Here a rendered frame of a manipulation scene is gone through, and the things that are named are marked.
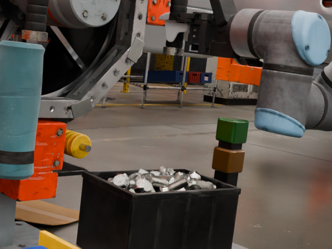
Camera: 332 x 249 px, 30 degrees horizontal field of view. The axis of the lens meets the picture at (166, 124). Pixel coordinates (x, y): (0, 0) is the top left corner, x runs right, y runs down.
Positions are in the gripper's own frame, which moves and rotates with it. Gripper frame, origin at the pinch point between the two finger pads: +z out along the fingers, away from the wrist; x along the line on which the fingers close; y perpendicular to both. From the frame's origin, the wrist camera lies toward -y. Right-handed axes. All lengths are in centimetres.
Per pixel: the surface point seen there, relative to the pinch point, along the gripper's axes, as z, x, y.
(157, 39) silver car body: 44, 39, 5
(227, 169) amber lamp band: -32.1, -14.3, 25.1
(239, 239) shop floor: 58, 113, 83
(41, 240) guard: -25, -45, 35
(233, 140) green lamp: -32.4, -14.0, 20.3
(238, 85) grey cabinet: 496, 652, 52
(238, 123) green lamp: -32.4, -13.5, 17.5
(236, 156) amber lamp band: -32.4, -12.7, 23.0
